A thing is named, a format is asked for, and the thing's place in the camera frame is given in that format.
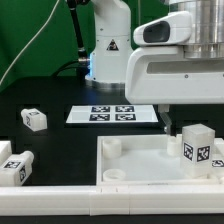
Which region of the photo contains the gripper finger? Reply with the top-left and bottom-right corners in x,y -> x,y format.
158,104 -> 172,135

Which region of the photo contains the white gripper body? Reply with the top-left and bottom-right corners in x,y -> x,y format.
125,46 -> 224,105

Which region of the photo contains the white square tabletop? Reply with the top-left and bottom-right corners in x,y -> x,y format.
96,134 -> 224,185

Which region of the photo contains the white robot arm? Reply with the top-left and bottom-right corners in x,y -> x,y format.
86,0 -> 224,121

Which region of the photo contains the white left fence block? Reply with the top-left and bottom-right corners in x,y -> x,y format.
0,141 -> 12,163

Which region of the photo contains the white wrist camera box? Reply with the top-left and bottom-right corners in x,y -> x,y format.
133,11 -> 192,46

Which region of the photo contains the black cable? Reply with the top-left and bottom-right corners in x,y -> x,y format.
50,0 -> 92,78

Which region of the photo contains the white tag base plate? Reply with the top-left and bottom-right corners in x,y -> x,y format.
66,105 -> 158,124

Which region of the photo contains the white cable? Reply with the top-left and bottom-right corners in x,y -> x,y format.
0,0 -> 61,87

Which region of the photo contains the white front fence wall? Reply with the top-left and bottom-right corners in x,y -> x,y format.
0,185 -> 224,216

